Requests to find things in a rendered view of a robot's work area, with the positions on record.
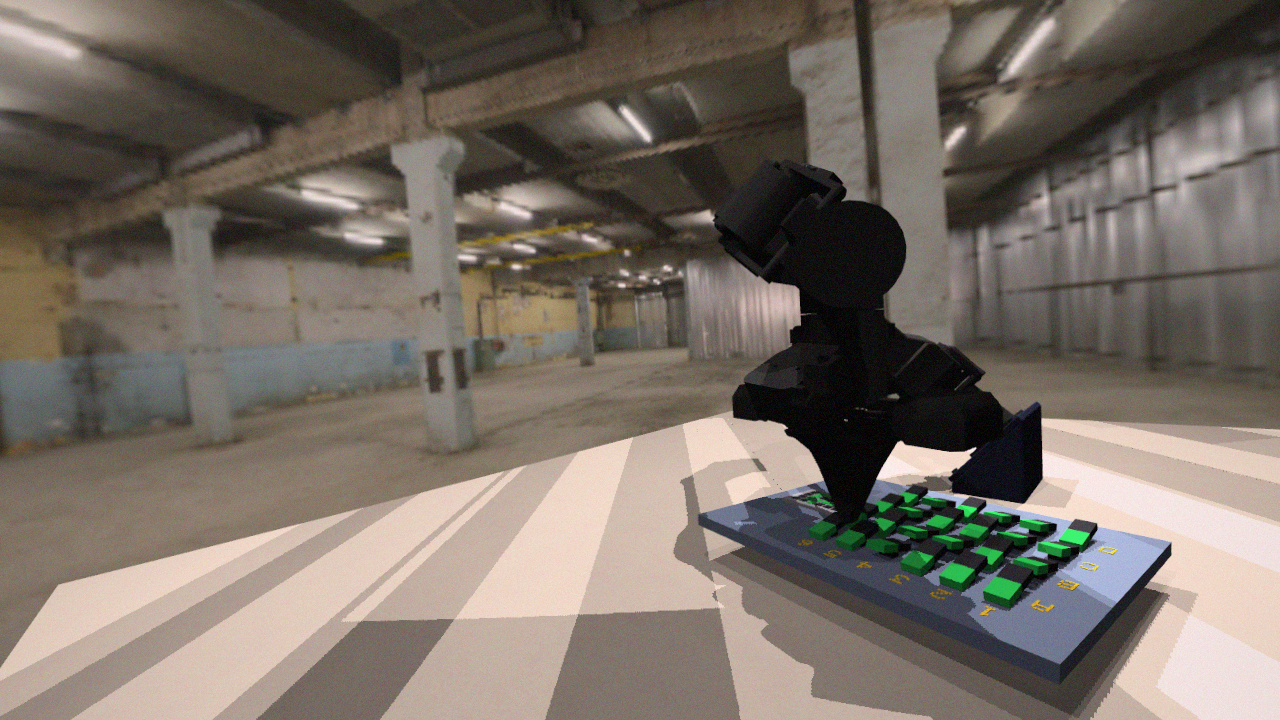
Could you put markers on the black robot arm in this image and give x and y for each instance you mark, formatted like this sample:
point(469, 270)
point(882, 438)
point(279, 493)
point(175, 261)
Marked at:
point(788, 224)

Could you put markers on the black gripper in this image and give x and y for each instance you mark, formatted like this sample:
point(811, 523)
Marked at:
point(850, 453)

